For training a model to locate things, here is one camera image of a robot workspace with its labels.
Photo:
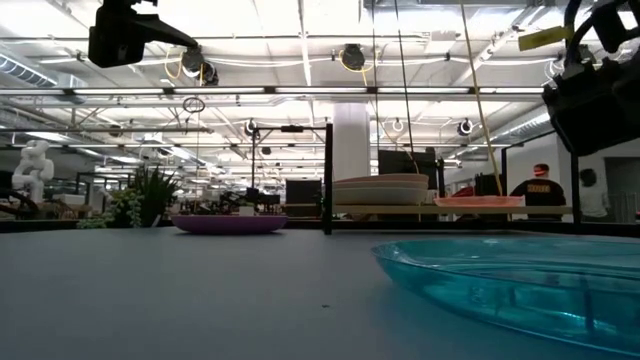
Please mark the white robot figure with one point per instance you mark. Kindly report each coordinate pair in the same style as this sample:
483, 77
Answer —
32, 170

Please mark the blue table mat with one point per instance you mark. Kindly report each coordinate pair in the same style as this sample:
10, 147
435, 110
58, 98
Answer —
200, 300

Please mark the pink transparent plate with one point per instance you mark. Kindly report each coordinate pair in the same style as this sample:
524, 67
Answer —
480, 201

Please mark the potted green plant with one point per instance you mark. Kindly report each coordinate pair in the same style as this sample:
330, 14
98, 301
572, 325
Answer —
150, 195

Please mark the black equipment box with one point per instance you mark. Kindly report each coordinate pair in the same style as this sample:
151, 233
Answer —
303, 191

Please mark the purple plate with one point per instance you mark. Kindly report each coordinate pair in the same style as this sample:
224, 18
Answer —
230, 225

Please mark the black table frame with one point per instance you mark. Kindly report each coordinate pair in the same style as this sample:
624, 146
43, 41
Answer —
50, 226

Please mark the white round column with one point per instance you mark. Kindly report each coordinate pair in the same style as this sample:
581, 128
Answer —
351, 145

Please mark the grey door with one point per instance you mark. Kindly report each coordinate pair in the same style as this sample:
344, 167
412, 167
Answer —
622, 190

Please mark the red bin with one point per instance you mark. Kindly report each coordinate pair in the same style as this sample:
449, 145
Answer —
465, 192

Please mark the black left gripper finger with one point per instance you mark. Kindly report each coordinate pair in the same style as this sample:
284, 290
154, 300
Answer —
165, 36

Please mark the cyan transparent plate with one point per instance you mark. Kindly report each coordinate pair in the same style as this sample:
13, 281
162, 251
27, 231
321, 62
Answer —
525, 290

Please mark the black background frame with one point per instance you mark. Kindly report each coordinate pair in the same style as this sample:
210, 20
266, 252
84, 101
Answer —
290, 128

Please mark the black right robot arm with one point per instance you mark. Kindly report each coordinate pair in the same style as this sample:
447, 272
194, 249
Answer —
617, 25

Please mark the black monitor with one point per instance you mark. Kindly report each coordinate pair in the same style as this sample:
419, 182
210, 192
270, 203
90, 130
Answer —
405, 162

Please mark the person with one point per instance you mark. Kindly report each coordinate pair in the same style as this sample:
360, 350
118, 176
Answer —
595, 197
539, 192

